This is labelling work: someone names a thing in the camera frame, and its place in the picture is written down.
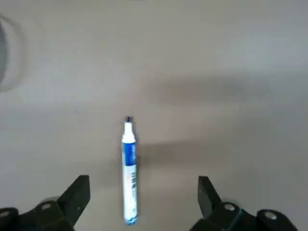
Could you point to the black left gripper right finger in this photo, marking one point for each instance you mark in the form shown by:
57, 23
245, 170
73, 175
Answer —
223, 214

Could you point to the white desk lamp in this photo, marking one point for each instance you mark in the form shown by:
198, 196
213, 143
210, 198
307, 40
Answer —
9, 53

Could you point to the blue and white marker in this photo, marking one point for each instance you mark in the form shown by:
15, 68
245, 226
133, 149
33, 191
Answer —
130, 173

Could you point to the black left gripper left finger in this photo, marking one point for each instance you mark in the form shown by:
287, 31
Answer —
60, 211

